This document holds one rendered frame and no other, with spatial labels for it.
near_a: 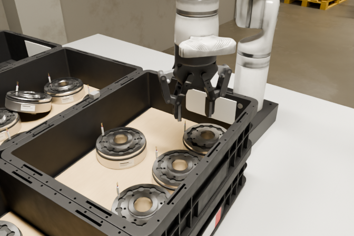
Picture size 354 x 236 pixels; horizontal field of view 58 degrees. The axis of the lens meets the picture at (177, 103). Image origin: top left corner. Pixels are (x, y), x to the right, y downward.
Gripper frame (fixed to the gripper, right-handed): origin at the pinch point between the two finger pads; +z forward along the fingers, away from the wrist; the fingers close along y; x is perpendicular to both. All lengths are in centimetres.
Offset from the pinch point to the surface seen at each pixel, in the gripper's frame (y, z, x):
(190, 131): -0.4, 7.1, -3.1
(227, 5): -156, 66, -355
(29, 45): 38, 2, -54
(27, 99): 34.3, 4.0, -20.7
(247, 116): -9.5, 0.1, 4.2
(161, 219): 11.2, 0.4, 23.8
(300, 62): -176, 90, -207
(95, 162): 20.0, 10.2, -1.6
